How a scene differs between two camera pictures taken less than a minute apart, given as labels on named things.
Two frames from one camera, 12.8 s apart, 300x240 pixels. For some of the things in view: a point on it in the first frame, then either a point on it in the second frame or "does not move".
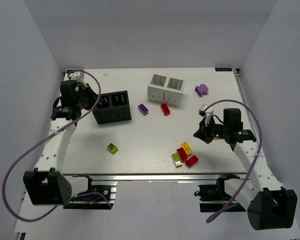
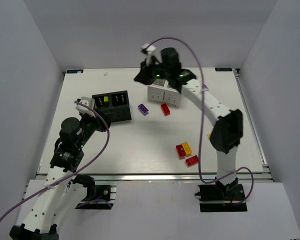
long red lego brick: [165, 108] does not move
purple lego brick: [143, 109] does not move
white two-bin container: [163, 89] does not move
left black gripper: [89, 95] → [103, 119]
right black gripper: [207, 131] → [142, 75]
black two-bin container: [113, 107] does not move
